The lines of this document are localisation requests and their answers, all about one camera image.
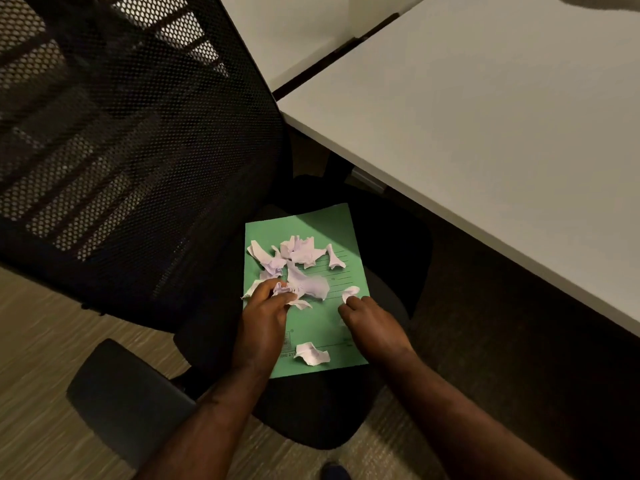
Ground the pile of torn paper pieces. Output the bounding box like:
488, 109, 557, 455
241, 235, 348, 302

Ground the green paper folder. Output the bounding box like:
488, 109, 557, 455
242, 203, 372, 380

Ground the black chair armrest pad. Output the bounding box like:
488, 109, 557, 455
66, 338, 199, 471

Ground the person's right forearm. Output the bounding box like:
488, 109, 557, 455
384, 346, 572, 480

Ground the person's left forearm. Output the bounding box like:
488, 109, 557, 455
134, 364, 282, 480

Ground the grey metal desk bracket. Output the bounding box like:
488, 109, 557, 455
350, 167, 389, 196

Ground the black mesh office chair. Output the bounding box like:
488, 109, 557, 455
0, 0, 435, 470

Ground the curled white paper scrap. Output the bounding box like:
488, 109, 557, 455
293, 342, 332, 367

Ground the person's left hand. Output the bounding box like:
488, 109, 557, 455
232, 279, 299, 376

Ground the person's right hand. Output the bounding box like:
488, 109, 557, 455
338, 296, 416, 368

